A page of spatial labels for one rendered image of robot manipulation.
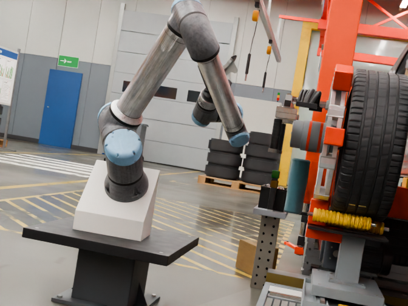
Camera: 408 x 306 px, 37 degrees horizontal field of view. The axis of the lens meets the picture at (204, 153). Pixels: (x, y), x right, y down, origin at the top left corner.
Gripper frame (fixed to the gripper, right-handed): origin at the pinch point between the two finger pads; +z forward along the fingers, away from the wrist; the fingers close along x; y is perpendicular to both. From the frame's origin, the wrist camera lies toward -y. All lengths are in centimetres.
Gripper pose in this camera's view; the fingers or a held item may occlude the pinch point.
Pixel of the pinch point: (221, 58)
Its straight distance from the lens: 249.9
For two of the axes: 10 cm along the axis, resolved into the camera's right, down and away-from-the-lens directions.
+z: 2.8, -5.9, -7.5
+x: -7.5, 3.5, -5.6
